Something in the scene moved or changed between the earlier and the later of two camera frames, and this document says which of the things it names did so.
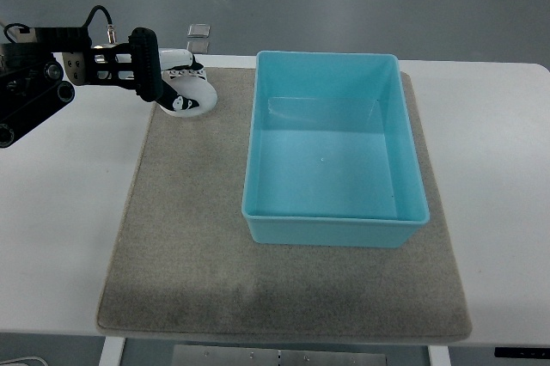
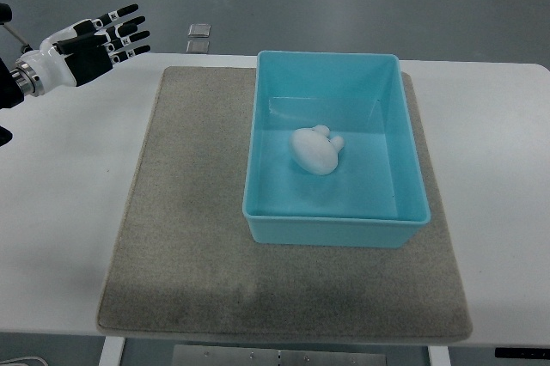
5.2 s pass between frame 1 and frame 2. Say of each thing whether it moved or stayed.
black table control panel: stayed
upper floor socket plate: stayed
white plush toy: moved
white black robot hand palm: moved
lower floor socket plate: stayed
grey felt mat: stayed
